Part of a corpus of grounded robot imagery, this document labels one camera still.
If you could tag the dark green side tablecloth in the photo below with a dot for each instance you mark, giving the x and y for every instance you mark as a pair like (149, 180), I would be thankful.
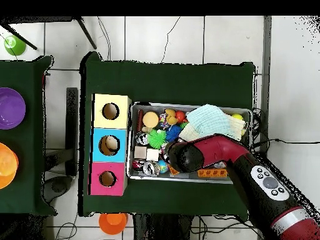
(27, 75)

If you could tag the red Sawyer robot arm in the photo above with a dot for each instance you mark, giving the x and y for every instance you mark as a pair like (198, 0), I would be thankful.
(225, 150)

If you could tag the crushed silver can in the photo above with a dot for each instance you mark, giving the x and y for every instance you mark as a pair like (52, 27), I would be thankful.
(151, 168)

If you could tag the green cup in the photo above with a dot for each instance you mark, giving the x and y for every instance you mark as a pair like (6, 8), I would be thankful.
(15, 46)

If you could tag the brown plush toy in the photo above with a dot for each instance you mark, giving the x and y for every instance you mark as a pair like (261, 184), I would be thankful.
(171, 117)

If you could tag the black can silver top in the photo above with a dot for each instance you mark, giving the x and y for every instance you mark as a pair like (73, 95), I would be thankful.
(142, 138)

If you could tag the silver mesh bin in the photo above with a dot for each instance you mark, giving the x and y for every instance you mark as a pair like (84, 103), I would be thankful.
(150, 107)

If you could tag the orange plastic grid block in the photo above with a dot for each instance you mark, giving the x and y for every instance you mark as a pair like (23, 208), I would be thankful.
(212, 173)

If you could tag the blue spiky ball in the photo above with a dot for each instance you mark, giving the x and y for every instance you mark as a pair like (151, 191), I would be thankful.
(173, 132)

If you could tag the green spiky ball with eye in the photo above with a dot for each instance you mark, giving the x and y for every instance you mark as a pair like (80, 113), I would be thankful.
(157, 138)

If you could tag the purple bowl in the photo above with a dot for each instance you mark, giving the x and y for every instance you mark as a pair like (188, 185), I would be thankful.
(11, 108)

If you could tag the cream waffle cloth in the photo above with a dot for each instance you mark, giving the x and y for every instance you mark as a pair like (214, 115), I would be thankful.
(237, 127)

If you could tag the light blue waffle cloth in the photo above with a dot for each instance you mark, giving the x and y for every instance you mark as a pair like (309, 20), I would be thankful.
(210, 120)

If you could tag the black upright panel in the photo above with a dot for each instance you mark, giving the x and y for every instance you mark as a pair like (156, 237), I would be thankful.
(72, 125)

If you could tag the orange cup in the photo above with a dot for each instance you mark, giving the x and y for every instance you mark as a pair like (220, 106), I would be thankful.
(112, 223)

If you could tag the wooden box with three holes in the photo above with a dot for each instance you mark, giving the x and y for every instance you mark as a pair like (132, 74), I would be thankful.
(122, 150)

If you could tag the orange bowl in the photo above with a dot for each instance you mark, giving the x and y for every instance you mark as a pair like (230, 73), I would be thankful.
(7, 165)

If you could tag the black tripod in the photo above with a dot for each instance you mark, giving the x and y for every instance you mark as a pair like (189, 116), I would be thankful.
(86, 33)

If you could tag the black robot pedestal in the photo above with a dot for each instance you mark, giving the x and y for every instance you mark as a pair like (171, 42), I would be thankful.
(160, 227)

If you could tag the orange sponge disc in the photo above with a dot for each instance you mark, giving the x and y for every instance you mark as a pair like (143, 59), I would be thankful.
(150, 119)

